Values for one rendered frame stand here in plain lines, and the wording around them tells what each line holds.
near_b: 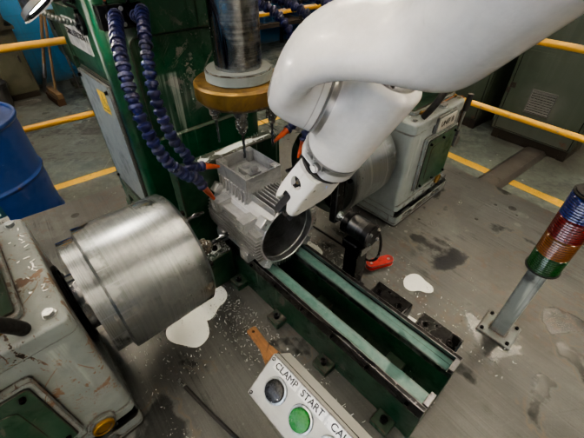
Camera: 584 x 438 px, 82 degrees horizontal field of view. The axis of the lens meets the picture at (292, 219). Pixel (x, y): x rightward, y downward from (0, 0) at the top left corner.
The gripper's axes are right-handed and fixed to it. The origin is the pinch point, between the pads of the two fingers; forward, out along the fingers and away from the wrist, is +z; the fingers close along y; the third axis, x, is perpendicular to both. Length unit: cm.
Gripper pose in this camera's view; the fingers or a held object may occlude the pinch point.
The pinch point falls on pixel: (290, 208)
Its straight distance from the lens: 62.0
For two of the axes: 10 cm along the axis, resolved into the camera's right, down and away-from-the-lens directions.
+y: 7.3, -4.4, 5.2
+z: -3.4, 4.3, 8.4
